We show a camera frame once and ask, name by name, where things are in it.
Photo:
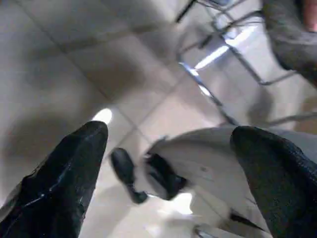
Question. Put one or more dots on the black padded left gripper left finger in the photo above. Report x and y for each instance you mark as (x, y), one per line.
(49, 198)

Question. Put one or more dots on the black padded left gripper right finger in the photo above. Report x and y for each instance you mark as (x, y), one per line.
(282, 188)

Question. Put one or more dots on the black robot right foot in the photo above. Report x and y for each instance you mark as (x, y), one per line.
(124, 168)

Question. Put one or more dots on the person in grey clothing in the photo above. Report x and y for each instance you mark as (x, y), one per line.
(290, 34)

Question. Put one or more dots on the metal chair frame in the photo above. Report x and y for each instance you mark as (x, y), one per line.
(218, 52)

